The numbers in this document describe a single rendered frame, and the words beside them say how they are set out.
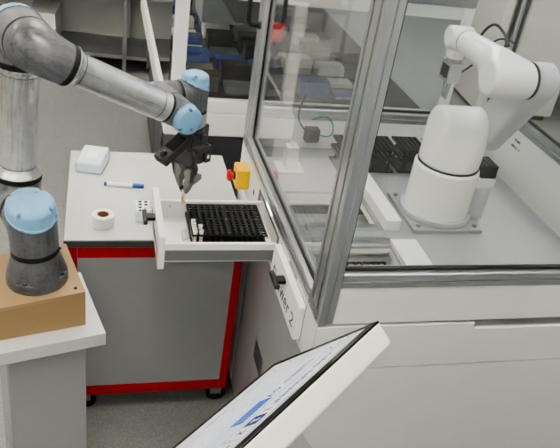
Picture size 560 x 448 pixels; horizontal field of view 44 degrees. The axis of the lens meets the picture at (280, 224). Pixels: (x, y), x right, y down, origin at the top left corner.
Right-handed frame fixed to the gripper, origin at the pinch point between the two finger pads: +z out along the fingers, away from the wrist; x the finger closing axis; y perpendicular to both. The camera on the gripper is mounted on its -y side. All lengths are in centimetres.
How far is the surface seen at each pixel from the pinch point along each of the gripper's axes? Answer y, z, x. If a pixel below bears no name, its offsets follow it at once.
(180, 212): 5.6, 12.4, 5.6
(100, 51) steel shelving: 214, 85, 305
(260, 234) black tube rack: 10.1, 8.1, -22.9
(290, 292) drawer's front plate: -6.4, 7.0, -47.1
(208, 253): -5.1, 11.6, -16.9
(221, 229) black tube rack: 2.7, 7.9, -14.3
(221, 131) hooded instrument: 67, 16, 45
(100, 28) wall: 243, 81, 341
